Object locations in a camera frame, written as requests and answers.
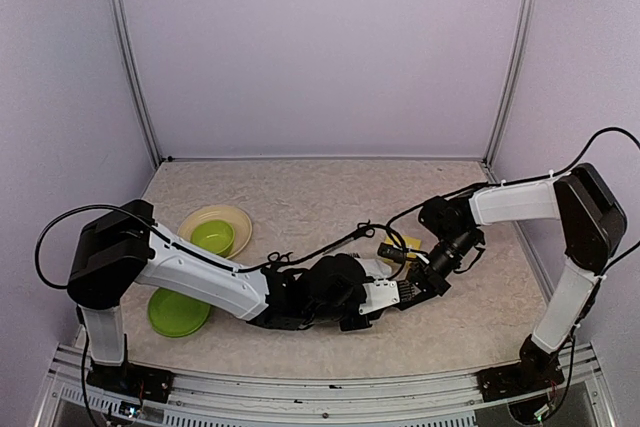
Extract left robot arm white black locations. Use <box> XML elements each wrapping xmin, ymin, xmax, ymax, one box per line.
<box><xmin>42</xmin><ymin>199</ymin><xmax>398</xmax><ymax>392</ymax></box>

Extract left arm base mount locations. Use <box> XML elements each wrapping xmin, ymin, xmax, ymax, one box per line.
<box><xmin>87</xmin><ymin>361</ymin><xmax>175</xmax><ymax>404</ymax></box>

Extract green plate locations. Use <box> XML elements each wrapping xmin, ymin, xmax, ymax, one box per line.
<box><xmin>147</xmin><ymin>288</ymin><xmax>211</xmax><ymax>338</ymax></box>

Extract beige plate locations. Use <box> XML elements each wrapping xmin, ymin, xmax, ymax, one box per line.
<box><xmin>178</xmin><ymin>205</ymin><xmax>253</xmax><ymax>259</ymax></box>

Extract black scissors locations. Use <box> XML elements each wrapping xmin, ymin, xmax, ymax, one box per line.
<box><xmin>267</xmin><ymin>251</ymin><xmax>292</xmax><ymax>268</ymax></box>
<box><xmin>323</xmin><ymin>221</ymin><xmax>375</xmax><ymax>254</ymax></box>

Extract front aluminium rail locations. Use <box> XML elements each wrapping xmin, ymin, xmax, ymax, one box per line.
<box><xmin>29</xmin><ymin>341</ymin><xmax>616</xmax><ymax>427</ymax></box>

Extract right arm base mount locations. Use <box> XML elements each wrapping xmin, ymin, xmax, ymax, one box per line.
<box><xmin>476</xmin><ymin>362</ymin><xmax>565</xmax><ymax>402</ymax></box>

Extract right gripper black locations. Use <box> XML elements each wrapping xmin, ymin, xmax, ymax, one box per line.
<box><xmin>404</xmin><ymin>227</ymin><xmax>480</xmax><ymax>306</ymax></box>

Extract left aluminium frame post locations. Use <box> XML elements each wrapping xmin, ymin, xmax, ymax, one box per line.
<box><xmin>109</xmin><ymin>0</ymin><xmax>163</xmax><ymax>169</ymax></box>

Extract aluminium frame post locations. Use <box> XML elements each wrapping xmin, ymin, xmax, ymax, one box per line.
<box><xmin>483</xmin><ymin>0</ymin><xmax>536</xmax><ymax>170</ymax></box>
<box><xmin>109</xmin><ymin>0</ymin><xmax>163</xmax><ymax>169</ymax></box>

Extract yellow sponge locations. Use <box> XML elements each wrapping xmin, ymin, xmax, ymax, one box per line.
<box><xmin>382</xmin><ymin>235</ymin><xmax>422</xmax><ymax>259</ymax></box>

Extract white drawstring pouch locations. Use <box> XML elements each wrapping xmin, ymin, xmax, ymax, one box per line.
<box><xmin>356</xmin><ymin>258</ymin><xmax>394</xmax><ymax>280</ymax></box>

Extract green bowl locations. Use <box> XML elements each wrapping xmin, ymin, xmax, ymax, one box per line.
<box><xmin>190</xmin><ymin>219</ymin><xmax>235</xmax><ymax>257</ymax></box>

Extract right aluminium frame post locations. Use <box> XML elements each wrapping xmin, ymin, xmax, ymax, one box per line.
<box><xmin>483</xmin><ymin>0</ymin><xmax>536</xmax><ymax>170</ymax></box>

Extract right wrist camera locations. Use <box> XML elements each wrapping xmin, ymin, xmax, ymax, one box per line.
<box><xmin>377</xmin><ymin>243</ymin><xmax>415</xmax><ymax>264</ymax></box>

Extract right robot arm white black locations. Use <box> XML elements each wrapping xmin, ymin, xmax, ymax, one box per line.
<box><xmin>401</xmin><ymin>157</ymin><xmax>638</xmax><ymax>391</ymax></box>

